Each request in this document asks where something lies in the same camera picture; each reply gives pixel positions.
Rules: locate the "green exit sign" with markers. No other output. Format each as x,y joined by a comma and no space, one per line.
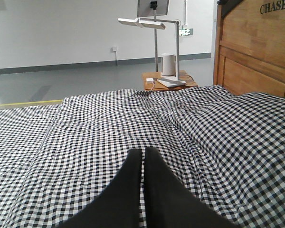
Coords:
185,32

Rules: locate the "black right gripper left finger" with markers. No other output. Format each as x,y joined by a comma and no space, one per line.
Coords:
118,204

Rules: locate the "wooden headboard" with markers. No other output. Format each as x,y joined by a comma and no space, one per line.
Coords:
250,46

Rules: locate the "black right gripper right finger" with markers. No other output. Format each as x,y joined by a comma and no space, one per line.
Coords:
168,204

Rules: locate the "grey floor stand pole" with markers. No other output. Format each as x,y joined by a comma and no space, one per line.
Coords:
155,42

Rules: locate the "black white checkered duvet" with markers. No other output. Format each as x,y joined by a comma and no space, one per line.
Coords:
227,150

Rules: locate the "grey panel on stand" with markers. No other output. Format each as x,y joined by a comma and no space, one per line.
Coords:
147,8

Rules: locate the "wooden nightstand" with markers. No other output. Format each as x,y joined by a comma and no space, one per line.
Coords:
166,84

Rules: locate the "white charger block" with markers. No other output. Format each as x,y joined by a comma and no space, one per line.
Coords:
150,81

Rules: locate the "black white checkered bedsheet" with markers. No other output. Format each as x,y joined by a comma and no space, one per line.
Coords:
21,133

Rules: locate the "white cylindrical speaker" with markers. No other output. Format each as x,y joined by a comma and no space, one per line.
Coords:
168,64

